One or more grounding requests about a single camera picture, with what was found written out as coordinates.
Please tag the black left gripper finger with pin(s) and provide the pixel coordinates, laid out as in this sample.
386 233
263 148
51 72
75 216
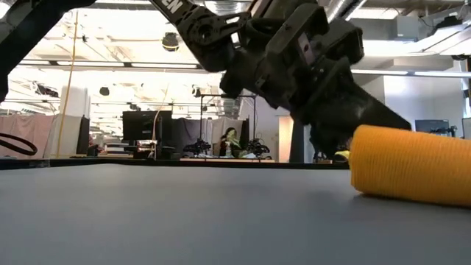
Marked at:
338 99

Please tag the orange microfibre towel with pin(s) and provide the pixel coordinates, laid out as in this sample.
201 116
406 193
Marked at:
412 165

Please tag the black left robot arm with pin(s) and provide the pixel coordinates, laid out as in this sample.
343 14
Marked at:
206 33

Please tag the black upright panel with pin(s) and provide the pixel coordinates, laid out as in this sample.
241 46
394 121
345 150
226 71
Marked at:
297 147

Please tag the lit beige pillar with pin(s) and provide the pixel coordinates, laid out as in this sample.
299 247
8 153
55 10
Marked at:
284 140

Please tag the person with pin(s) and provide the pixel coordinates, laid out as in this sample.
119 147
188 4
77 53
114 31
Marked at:
230 138

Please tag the white curtain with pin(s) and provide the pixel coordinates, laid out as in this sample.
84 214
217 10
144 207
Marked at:
217 129

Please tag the small dark monitor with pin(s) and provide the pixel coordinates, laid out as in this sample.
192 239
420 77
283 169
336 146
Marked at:
430 126

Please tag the grey curtain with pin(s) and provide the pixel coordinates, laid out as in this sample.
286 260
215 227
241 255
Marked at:
191 129

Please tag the black ceiling dome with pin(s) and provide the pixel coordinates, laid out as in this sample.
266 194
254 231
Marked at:
170 41

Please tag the long strip ceiling light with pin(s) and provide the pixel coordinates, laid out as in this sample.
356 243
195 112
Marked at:
162 65

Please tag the large black monitor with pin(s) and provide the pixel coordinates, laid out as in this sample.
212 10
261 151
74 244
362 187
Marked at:
143 125

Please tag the narrow black panel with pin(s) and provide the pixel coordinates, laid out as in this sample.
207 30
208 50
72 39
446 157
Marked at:
83 136

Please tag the pink curtain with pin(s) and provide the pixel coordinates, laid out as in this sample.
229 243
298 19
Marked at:
22 125

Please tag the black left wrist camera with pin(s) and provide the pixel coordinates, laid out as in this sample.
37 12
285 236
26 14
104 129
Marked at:
346 40

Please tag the black metal rig frame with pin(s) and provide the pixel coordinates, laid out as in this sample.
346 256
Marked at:
211 96

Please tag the small black ceiling camera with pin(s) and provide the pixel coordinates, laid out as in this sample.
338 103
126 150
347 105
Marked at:
196 92

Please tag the silver smooth ceiling duct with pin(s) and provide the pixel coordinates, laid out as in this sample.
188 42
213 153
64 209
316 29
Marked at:
346 7

